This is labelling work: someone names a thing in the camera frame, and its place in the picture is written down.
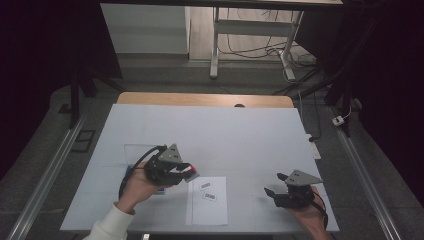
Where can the metal floor rail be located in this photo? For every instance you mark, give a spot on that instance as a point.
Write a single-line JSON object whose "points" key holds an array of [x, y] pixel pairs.
{"points": [[43, 186], [366, 180]]}

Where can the white table cover sheet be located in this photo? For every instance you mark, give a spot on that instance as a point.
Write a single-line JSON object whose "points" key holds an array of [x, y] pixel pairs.
{"points": [[216, 133]]}

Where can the person's left hand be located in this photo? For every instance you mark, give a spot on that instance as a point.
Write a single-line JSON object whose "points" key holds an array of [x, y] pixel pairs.
{"points": [[136, 186]]}

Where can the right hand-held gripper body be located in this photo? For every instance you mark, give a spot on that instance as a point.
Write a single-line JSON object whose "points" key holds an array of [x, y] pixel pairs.
{"points": [[296, 198]]}

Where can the white paper sheet with print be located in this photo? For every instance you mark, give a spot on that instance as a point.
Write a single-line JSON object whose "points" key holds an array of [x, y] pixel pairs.
{"points": [[210, 210]]}

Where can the person's right hand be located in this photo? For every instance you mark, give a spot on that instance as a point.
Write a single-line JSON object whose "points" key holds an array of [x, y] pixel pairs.
{"points": [[315, 220]]}

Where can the dark table grommet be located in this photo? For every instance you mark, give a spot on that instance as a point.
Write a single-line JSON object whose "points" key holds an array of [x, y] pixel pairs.
{"points": [[239, 105]]}

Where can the black rectangular floor frame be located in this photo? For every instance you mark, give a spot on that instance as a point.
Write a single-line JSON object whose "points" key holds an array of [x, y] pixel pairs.
{"points": [[83, 141]]}

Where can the black tripod stand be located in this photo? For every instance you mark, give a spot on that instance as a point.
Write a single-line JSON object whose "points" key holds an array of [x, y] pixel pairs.
{"points": [[75, 96], [336, 86]]}

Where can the blue ink pad case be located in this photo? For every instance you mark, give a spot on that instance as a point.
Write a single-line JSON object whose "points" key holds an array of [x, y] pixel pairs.
{"points": [[133, 153]]}

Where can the white desk frame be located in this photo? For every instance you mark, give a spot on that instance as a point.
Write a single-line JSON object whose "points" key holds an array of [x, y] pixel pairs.
{"points": [[253, 28]]}

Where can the dark curtain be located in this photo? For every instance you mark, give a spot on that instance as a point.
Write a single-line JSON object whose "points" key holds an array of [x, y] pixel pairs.
{"points": [[386, 83], [40, 66]]}

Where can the white cabinet panel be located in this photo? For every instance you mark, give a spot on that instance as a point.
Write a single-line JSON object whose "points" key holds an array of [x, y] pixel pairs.
{"points": [[143, 30]]}

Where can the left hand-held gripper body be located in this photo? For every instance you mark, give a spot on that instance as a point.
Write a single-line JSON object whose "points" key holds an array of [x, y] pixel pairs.
{"points": [[163, 171]]}

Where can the white power strip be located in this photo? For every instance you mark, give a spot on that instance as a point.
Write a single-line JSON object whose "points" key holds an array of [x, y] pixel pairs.
{"points": [[315, 150]]}

